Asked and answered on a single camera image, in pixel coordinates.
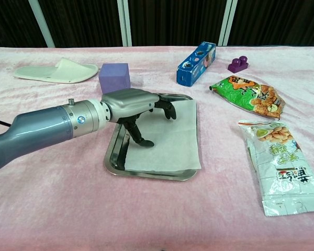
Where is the stainless steel tray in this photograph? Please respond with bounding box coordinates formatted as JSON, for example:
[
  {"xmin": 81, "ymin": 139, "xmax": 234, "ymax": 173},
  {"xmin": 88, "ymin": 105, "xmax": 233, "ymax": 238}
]
[{"xmin": 103, "ymin": 91, "xmax": 201, "ymax": 182}]

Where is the pink plush table cloth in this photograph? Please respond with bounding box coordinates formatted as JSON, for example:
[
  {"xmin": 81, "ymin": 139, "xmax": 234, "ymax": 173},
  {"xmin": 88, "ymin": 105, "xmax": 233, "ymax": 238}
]
[{"xmin": 0, "ymin": 45, "xmax": 314, "ymax": 251}]

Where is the white frame post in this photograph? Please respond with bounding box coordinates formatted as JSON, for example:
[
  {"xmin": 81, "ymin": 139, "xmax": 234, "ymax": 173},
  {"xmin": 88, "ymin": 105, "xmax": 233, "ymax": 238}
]
[
  {"xmin": 217, "ymin": 0, "xmax": 238, "ymax": 47},
  {"xmin": 28, "ymin": 0, "xmax": 55, "ymax": 48},
  {"xmin": 117, "ymin": 0, "xmax": 133, "ymax": 47}
]

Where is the white snack bag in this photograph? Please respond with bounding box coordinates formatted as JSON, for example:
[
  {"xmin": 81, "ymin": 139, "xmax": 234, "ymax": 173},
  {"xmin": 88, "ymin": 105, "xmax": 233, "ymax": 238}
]
[{"xmin": 238, "ymin": 120, "xmax": 314, "ymax": 217}]

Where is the white disposable slipper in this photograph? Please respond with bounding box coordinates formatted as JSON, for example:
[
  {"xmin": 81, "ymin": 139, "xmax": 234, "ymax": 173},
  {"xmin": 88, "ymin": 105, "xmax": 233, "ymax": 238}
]
[{"xmin": 13, "ymin": 57, "xmax": 99, "ymax": 84}]

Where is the blue cookie box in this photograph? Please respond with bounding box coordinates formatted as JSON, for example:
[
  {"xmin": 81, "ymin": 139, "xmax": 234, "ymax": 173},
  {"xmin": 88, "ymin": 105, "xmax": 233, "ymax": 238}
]
[{"xmin": 176, "ymin": 41, "xmax": 217, "ymax": 88}]

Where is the green snack bag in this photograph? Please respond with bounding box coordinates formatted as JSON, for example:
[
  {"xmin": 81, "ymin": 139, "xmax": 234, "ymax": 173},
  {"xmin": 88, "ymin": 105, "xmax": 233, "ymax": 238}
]
[{"xmin": 209, "ymin": 75, "xmax": 286, "ymax": 120}]

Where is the white paper sheet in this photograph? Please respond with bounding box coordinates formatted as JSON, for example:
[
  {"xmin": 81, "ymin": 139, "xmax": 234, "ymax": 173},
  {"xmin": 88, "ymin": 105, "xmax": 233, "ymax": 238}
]
[{"xmin": 125, "ymin": 100, "xmax": 203, "ymax": 173}]

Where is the purple foam cube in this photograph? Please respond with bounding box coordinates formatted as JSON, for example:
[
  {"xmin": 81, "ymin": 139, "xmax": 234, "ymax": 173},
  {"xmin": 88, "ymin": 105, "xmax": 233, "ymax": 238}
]
[{"xmin": 98, "ymin": 63, "xmax": 132, "ymax": 94}]

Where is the purple toy building brick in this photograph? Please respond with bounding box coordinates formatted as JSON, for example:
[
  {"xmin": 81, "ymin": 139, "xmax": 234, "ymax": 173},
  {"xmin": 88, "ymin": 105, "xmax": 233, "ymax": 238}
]
[{"xmin": 227, "ymin": 55, "xmax": 250, "ymax": 73}]

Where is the left black-fingered silver robot hand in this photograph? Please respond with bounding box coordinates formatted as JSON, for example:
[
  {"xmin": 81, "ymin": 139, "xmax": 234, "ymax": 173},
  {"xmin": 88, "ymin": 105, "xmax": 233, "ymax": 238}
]
[{"xmin": 100, "ymin": 88, "xmax": 177, "ymax": 147}]

